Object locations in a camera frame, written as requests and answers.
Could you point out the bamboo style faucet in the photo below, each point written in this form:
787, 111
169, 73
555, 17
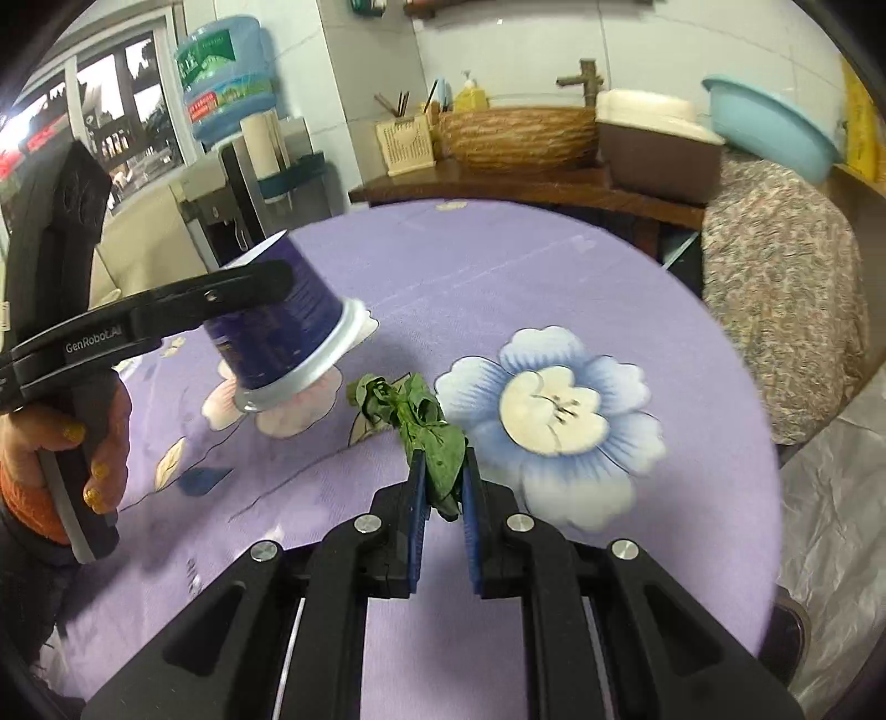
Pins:
587, 83

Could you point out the light blue plastic basin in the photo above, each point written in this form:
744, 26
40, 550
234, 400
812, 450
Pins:
775, 128

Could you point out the glass window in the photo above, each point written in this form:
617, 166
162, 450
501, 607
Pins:
118, 118

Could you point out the stack of paper cups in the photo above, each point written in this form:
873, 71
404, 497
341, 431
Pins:
261, 145

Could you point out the floral patterned cloth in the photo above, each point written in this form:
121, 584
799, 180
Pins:
782, 291

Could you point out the yellow packet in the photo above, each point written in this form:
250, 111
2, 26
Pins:
862, 124

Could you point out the woven brown basin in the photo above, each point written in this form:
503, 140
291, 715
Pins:
516, 138

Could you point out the person's left hand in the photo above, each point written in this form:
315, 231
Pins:
119, 429

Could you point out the water dispenser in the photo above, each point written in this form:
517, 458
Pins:
228, 208

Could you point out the blue water jug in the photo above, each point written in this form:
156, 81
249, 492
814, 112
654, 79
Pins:
221, 76

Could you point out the person's left forearm orange sleeve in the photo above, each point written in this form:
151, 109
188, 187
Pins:
28, 505

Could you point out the translucent plastic bag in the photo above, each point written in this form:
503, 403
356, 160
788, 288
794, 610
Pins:
837, 540

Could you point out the green leafy vegetable scrap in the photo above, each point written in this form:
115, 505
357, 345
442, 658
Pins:
429, 443

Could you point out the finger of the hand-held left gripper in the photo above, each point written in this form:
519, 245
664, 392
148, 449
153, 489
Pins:
228, 294

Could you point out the purple paper cup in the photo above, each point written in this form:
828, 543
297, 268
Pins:
291, 346

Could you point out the purple floral tablecloth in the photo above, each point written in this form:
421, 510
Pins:
519, 277

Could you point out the brown box with cream lid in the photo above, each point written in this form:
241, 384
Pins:
654, 156

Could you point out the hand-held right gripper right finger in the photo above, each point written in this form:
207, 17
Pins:
473, 529

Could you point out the wooden chopsticks bundle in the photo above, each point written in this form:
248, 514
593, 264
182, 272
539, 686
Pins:
401, 102

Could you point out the yellow soap pump bottle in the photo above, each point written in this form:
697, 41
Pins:
472, 95

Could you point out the cream utensil holder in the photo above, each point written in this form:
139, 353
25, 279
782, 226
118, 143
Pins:
407, 147

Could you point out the dark wooden counter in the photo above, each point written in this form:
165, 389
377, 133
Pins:
526, 190

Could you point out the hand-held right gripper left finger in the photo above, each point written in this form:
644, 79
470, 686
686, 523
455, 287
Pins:
415, 529

